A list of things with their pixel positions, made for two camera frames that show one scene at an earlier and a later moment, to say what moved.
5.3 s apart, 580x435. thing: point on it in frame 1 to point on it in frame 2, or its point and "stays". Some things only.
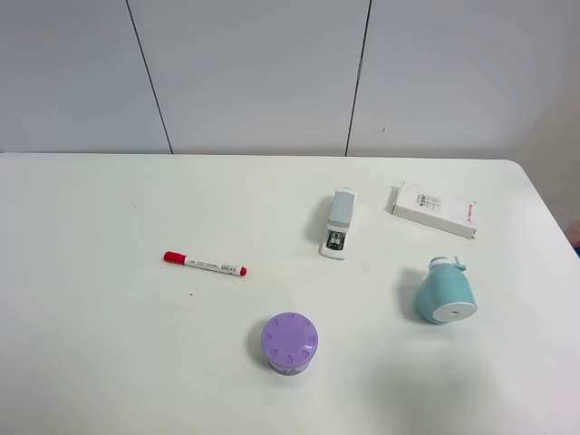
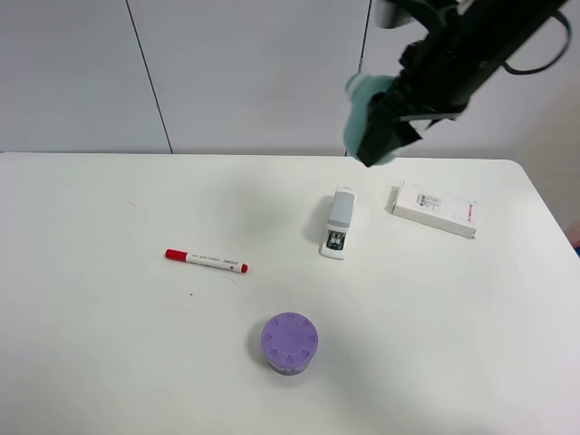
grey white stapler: x=340 y=221 stays
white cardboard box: x=436 y=208 stays
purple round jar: x=289 y=341 stays
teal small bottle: x=445 y=294 to x=360 y=88
